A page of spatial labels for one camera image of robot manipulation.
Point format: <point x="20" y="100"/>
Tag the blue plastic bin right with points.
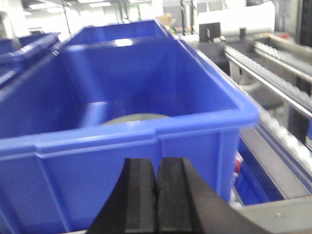
<point x="59" y="163"/>

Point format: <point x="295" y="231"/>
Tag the blue plastic bin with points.
<point x="59" y="163"/>
<point x="33" y="48"/>

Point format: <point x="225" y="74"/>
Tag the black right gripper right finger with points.
<point x="186" y="204"/>

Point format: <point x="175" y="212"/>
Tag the green round plate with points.
<point x="134" y="117"/>

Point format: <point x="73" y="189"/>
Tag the blue plastic bin left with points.
<point x="33" y="48"/>

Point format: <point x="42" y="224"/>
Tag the roller conveyor line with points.
<point x="273" y="70"/>

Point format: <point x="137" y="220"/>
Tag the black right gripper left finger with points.
<point x="131" y="207"/>

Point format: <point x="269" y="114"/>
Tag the blue bin below conveyor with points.
<point x="252" y="184"/>

